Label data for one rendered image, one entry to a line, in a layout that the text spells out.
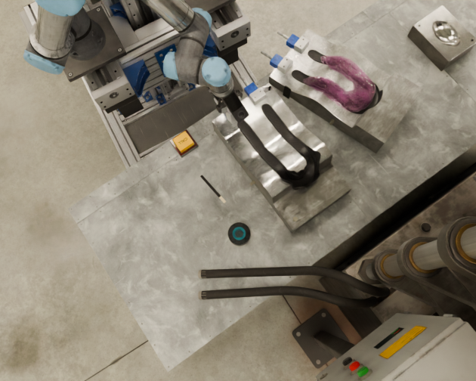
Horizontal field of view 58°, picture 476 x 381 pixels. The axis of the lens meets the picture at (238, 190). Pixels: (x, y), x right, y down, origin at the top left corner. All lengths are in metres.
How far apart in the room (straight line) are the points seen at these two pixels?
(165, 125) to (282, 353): 1.35
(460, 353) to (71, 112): 2.43
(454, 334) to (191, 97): 1.86
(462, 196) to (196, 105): 1.40
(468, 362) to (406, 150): 0.96
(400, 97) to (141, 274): 1.13
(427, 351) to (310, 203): 0.75
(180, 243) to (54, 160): 1.36
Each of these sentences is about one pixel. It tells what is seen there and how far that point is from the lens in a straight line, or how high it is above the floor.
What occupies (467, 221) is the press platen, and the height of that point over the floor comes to 1.54.
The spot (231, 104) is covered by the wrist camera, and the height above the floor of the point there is 1.10.
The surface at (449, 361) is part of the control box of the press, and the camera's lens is 0.94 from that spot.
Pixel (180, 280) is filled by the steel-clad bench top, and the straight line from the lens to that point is 1.56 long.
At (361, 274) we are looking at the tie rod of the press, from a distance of 1.55.
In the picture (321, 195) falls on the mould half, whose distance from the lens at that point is 1.54.
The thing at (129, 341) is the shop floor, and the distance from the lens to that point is 2.44.
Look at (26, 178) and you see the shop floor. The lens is 2.79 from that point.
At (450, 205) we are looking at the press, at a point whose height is 0.79.
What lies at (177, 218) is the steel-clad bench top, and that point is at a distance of 1.59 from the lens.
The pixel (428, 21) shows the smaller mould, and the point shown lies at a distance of 1.93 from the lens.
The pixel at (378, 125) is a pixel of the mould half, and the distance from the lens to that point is 1.61.
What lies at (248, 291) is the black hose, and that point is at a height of 0.86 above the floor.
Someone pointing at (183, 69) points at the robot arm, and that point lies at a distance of 1.26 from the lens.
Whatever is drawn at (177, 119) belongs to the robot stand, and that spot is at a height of 0.21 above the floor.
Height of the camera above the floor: 2.34
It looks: 75 degrees down
